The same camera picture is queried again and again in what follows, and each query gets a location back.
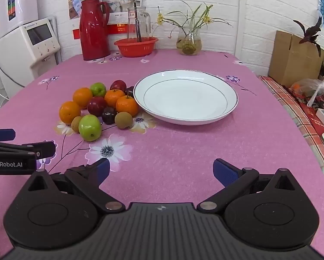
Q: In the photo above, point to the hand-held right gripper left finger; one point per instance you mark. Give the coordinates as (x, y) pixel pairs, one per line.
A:
(104, 168)

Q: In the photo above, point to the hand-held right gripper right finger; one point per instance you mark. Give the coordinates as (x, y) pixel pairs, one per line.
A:
(224, 172)

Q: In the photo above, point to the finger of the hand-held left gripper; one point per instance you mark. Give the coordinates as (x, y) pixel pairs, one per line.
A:
(1, 135)
(45, 149)

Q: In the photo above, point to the brown kiwi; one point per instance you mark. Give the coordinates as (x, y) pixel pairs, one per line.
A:
(75, 124)
(123, 120)

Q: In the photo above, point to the large green apple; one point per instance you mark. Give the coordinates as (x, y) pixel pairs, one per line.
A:
(89, 127)

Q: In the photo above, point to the orange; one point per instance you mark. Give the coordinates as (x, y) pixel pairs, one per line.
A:
(69, 112)
(82, 97)

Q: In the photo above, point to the dark plum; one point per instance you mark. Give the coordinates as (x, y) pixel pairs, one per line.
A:
(129, 90)
(109, 116)

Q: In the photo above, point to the red apple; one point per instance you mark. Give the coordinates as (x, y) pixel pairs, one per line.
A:
(118, 85)
(96, 106)

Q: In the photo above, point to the tangerine with stem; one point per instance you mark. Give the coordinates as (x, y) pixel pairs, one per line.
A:
(127, 106)

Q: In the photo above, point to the small tangerine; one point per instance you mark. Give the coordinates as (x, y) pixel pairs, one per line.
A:
(113, 97)

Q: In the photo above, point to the small green apple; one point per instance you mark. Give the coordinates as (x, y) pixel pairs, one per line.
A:
(98, 89)

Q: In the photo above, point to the white plate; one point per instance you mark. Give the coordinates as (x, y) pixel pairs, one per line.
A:
(186, 97)

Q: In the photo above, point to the pink floral tablecloth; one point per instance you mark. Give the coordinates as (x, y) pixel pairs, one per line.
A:
(178, 146)

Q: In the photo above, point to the white water dispenser with screen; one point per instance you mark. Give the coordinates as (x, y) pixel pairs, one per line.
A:
(24, 54)

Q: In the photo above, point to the plaid blanket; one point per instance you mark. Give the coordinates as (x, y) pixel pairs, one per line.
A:
(299, 119)

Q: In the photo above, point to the clear plastic bag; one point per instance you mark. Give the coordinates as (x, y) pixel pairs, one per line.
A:
(305, 86)

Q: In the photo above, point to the red plastic basket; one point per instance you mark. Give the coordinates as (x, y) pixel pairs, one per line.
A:
(134, 48)

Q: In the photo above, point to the red thermos jug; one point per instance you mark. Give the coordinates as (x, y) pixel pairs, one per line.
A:
(93, 32)

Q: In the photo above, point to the cardboard box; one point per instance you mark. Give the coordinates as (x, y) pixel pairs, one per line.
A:
(289, 59)

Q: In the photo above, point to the glass vase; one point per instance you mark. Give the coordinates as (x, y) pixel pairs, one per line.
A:
(189, 46)

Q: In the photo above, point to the dark metal utensil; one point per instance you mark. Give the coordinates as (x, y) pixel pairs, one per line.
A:
(137, 27)

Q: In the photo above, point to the glass jug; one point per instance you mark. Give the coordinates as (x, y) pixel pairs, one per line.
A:
(144, 21)

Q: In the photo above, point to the green flowering plant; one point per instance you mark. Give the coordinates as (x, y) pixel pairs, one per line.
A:
(206, 19)

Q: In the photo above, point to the purple leaf plant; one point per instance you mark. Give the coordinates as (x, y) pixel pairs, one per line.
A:
(310, 33)

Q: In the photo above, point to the white wall water purifier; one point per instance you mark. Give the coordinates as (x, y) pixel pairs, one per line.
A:
(24, 2)

